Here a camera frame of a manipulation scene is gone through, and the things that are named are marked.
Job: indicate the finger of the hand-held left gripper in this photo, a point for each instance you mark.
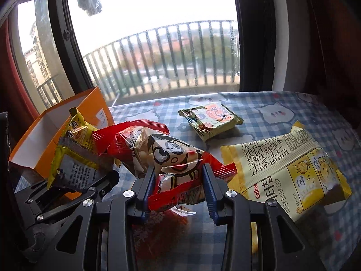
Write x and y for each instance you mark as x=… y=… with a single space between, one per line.
x=70 y=194

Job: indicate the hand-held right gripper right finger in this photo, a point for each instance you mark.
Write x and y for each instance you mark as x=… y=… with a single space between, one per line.
x=211 y=194

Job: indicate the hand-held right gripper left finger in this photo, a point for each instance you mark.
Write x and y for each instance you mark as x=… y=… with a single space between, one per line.
x=149 y=186

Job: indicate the small yellow snack packet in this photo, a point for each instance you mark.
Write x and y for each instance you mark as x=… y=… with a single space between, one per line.
x=76 y=163

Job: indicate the red cartoon face snack packet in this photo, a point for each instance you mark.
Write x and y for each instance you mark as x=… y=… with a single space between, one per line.
x=169 y=152

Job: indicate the green snack packet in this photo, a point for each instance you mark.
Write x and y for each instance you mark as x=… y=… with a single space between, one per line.
x=211 y=120

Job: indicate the pale yellow chip bag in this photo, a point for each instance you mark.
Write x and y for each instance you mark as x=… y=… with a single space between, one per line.
x=290 y=172

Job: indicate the orange cardboard box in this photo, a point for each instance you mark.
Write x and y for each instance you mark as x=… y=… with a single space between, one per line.
x=93 y=101

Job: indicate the blue checkered tablecloth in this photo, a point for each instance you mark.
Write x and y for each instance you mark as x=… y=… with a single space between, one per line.
x=268 y=110

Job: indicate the beige apartment building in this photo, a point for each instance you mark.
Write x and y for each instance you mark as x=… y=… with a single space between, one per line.
x=39 y=62

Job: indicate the dark red curtain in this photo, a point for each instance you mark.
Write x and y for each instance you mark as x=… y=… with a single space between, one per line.
x=17 y=62
x=324 y=34

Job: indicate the grey balcony railing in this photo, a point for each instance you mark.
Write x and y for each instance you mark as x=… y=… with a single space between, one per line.
x=169 y=27

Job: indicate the black window latch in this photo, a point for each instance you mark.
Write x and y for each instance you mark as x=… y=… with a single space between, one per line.
x=66 y=34

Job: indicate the black window frame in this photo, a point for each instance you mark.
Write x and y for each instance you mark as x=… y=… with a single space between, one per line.
x=70 y=48

